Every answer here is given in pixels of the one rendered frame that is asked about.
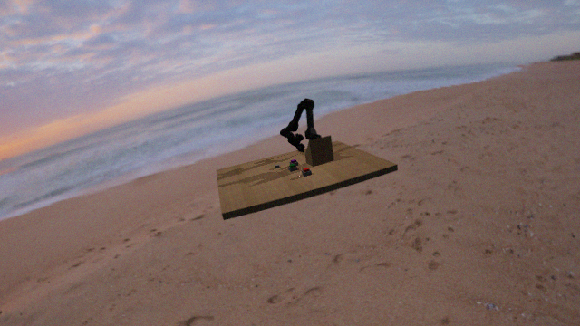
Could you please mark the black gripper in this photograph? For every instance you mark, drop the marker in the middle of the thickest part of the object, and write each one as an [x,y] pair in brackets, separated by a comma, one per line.
[295,143]

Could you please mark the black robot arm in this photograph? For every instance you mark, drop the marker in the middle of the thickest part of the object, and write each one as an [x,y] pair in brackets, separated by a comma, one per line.
[311,132]

